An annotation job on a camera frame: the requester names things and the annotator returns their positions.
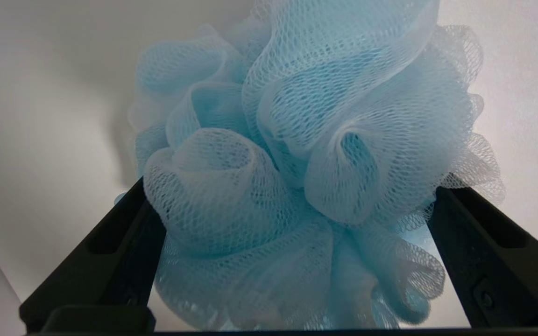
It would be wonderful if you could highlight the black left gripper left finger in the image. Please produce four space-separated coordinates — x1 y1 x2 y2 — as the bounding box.
19 177 168 334

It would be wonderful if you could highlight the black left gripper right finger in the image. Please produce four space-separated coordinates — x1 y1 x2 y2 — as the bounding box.
427 186 538 328

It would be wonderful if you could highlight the blue mesh bath loofah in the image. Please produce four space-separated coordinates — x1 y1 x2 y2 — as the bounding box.
115 0 506 331

